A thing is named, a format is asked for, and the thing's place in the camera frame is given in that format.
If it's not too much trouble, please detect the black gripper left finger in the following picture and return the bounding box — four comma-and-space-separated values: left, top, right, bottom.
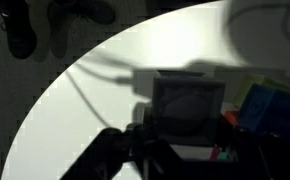
59, 122, 173, 180

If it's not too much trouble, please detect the black shoe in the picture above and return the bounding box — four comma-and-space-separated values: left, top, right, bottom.
0, 0, 38, 61
48, 0, 116, 26

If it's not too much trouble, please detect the grey building block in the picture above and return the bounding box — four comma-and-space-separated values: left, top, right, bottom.
151, 76, 227, 146

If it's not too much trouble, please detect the magenta building block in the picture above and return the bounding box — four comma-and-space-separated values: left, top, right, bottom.
211, 146, 221, 161

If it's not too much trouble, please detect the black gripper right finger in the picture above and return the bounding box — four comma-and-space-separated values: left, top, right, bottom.
216, 113, 290, 180

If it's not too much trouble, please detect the lime building block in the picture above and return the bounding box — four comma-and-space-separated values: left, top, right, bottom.
232, 74, 290, 108

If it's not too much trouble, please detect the blue building block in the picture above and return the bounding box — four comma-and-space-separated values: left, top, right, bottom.
239, 82, 290, 141

